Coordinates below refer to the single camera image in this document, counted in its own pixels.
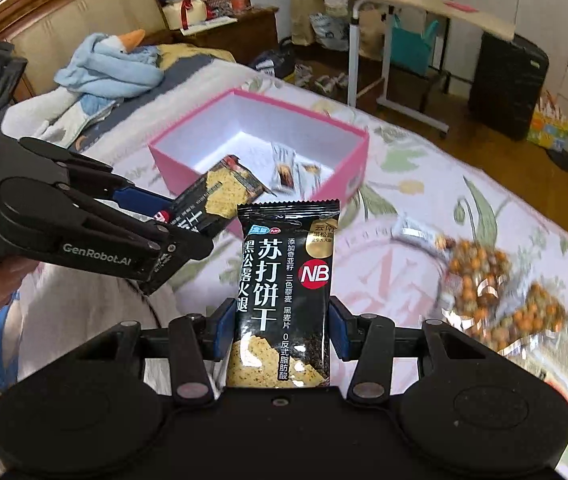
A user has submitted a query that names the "black plastic bag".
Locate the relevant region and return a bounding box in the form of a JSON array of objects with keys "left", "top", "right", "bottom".
[{"left": 249, "top": 42, "right": 295, "bottom": 79}]

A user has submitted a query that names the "white goose plush toy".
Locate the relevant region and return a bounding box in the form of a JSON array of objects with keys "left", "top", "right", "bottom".
[{"left": 38, "top": 29, "right": 165, "bottom": 147}]

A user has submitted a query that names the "black cracker packet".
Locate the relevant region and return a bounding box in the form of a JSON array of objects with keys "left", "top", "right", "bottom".
[
  {"left": 224, "top": 199, "right": 341, "bottom": 391},
  {"left": 151, "top": 155, "right": 272, "bottom": 241}
]

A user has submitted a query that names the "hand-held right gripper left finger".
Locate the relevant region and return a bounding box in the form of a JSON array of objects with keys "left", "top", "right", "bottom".
[{"left": 48, "top": 300, "right": 237, "bottom": 407}]

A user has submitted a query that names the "small clear snack packet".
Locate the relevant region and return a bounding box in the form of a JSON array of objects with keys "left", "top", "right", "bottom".
[
  {"left": 298, "top": 161, "right": 323, "bottom": 197},
  {"left": 270, "top": 142, "right": 298, "bottom": 197}
]

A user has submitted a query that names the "small silver snack packet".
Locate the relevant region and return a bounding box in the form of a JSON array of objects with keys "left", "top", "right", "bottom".
[{"left": 393, "top": 214, "right": 449, "bottom": 255}]

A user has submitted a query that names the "teal shopping bag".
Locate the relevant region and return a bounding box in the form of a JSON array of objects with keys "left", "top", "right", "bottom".
[{"left": 390, "top": 14, "right": 441, "bottom": 79}]

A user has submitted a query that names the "pair of shoes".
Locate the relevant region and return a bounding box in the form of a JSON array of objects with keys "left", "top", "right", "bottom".
[{"left": 294, "top": 62, "right": 351, "bottom": 95}]

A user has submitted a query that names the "wooden overbed table white frame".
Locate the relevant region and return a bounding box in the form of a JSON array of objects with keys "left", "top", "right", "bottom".
[{"left": 333, "top": 0, "right": 521, "bottom": 139}]

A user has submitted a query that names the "wooden padded headboard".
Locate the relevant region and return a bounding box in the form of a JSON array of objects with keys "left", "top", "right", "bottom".
[{"left": 0, "top": 0, "right": 175, "bottom": 107}]

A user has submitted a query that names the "white gift box red ribbon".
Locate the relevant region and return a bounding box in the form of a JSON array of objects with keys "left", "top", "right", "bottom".
[{"left": 163, "top": 0, "right": 213, "bottom": 31}]

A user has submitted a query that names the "pink cardboard box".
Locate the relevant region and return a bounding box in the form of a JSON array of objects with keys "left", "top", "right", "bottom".
[{"left": 148, "top": 88, "right": 369, "bottom": 238}]

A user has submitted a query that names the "brown paper bag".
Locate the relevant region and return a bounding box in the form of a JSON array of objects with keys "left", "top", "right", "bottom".
[{"left": 291, "top": 0, "right": 328, "bottom": 46}]

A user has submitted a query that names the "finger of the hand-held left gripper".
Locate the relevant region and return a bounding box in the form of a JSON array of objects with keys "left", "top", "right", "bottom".
[
  {"left": 0, "top": 177, "right": 215, "bottom": 296},
  {"left": 18, "top": 136, "right": 175, "bottom": 223}
]

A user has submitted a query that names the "clear bag of coated nuts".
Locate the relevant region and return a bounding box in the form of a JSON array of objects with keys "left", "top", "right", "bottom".
[
  {"left": 464, "top": 282, "right": 568, "bottom": 357},
  {"left": 439, "top": 237, "right": 513, "bottom": 318}
]

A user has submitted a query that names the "dark wooden nightstand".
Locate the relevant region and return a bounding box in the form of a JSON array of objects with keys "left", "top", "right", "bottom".
[{"left": 173, "top": 7, "right": 279, "bottom": 63}]

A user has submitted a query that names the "colourful gift bag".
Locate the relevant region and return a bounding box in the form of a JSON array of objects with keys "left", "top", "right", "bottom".
[{"left": 526, "top": 90, "right": 568, "bottom": 149}]

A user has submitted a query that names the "white printed bag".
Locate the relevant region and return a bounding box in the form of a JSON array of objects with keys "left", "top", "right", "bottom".
[{"left": 314, "top": 19, "right": 353, "bottom": 54}]

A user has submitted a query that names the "yellow grey pillow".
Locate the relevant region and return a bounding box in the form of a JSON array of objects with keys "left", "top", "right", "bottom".
[{"left": 156, "top": 42, "right": 237, "bottom": 88}]

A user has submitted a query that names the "black suitcase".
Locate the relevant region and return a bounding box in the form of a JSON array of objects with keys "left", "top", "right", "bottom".
[{"left": 466, "top": 32, "right": 551, "bottom": 142}]

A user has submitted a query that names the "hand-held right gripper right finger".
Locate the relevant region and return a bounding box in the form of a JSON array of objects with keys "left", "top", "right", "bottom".
[{"left": 329, "top": 297, "right": 530, "bottom": 406}]

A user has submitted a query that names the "white wardrobe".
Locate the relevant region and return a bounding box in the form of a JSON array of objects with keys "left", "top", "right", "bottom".
[{"left": 451, "top": 0, "right": 568, "bottom": 128}]

